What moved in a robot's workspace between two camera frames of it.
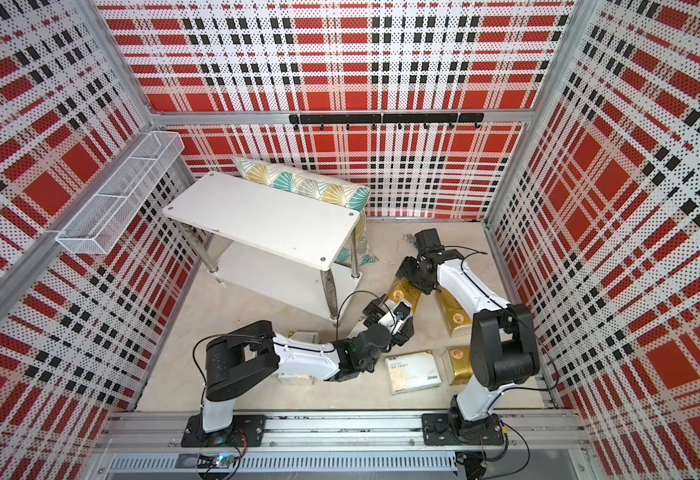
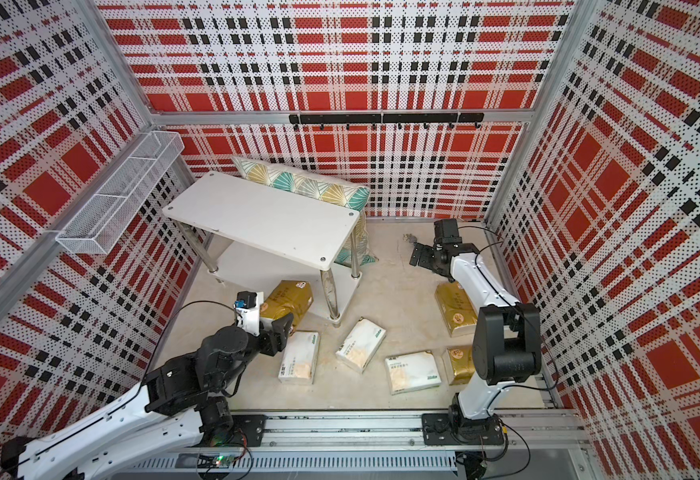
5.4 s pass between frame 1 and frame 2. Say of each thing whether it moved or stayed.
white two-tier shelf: stayed
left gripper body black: moved
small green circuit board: stayed
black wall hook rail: stayed
